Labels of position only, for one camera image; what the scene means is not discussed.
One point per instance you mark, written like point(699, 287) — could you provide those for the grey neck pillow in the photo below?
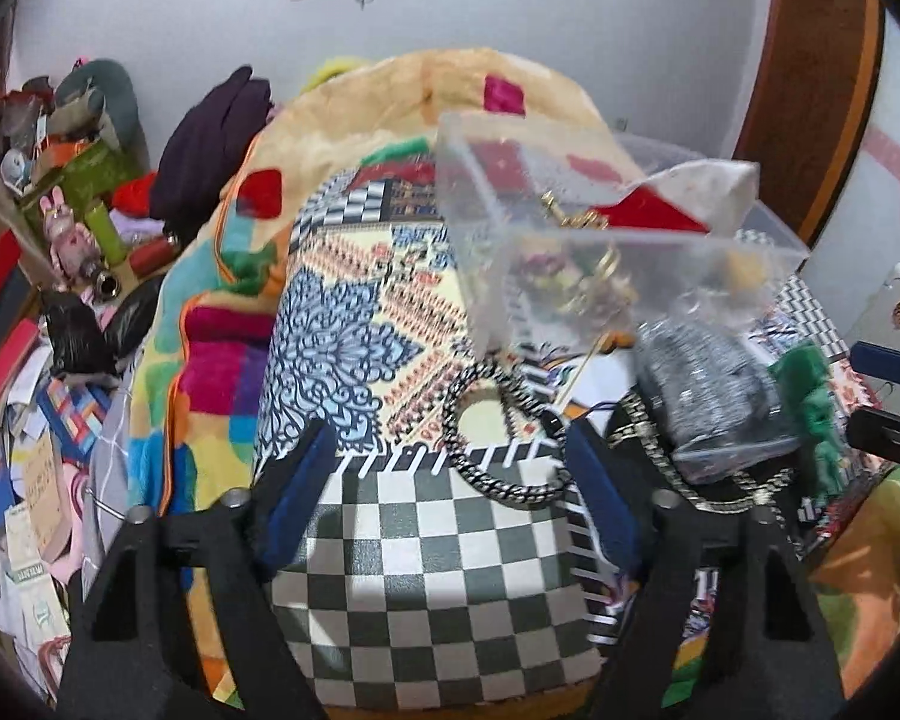
point(116, 94)

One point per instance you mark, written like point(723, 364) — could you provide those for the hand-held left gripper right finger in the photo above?
point(601, 499)

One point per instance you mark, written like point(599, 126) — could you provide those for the pink bunny toy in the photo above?
point(69, 236)

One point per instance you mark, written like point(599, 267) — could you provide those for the red fluffy cloth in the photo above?
point(135, 193)

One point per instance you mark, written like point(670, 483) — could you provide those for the red and white cloth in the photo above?
point(664, 210)

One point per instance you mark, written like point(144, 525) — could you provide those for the red book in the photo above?
point(7, 360)

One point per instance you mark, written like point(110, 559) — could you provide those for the brown cardboard sheet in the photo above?
point(45, 499)

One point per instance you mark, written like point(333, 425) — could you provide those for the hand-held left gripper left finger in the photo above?
point(300, 499)

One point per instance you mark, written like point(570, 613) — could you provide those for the blue patterned box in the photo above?
point(75, 412)

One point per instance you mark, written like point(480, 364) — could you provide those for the clear bag with zebra cloth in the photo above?
point(709, 390)

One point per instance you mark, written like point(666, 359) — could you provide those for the green plastic toy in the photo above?
point(808, 397)

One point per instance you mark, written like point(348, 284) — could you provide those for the dark purple cloth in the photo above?
point(210, 142)

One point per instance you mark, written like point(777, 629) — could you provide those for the patterned checkered bedsheet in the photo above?
point(420, 600)

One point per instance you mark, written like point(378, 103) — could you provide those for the white case with stickers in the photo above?
point(891, 311)

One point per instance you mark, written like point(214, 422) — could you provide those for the yellow-green fluffy cloth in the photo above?
point(334, 71)

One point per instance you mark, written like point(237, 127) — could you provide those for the colourful fleece blanket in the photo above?
point(210, 390)

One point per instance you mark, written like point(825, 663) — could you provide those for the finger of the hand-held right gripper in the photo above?
point(889, 436)
point(883, 362)

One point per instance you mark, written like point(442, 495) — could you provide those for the green cardboard box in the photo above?
point(82, 172)

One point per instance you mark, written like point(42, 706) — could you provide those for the black plastic bag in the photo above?
point(79, 337)

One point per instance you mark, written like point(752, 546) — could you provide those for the clear plastic storage box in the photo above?
point(495, 240)

